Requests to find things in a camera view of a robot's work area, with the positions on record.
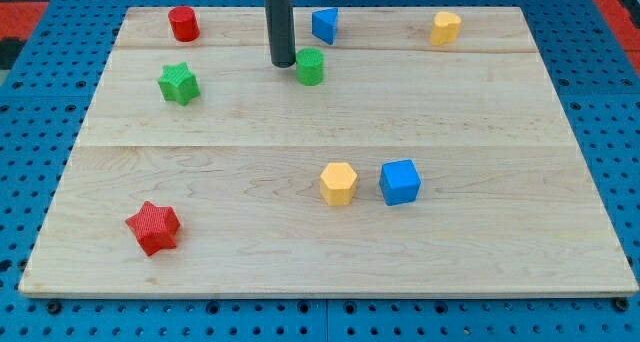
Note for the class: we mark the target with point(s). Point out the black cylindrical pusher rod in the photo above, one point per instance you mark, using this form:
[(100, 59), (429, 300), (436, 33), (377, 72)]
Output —
[(281, 32)]

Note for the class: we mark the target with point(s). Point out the green cylinder block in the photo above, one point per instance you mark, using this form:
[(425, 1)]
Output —
[(310, 66)]

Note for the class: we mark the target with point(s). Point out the blue triangle block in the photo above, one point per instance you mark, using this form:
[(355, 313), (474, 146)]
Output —
[(324, 24)]

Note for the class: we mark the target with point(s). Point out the red cylinder block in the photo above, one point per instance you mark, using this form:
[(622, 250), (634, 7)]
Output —
[(183, 23)]

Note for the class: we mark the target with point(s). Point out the green star block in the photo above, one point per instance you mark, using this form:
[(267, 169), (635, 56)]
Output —
[(178, 84)]

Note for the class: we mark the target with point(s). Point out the yellow heart block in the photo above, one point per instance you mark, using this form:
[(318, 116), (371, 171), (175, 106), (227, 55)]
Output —
[(445, 29)]

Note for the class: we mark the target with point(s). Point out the yellow hexagon block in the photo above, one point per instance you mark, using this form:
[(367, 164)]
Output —
[(338, 183)]

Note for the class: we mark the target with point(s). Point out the light wooden board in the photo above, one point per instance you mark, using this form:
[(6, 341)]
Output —
[(506, 207)]

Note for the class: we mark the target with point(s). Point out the blue cube block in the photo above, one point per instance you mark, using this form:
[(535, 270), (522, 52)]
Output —
[(399, 182)]

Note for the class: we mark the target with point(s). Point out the red star block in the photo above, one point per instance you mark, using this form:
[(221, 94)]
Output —
[(154, 228)]

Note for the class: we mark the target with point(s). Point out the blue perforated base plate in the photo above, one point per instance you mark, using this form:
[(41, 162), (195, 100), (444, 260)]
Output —
[(46, 95)]

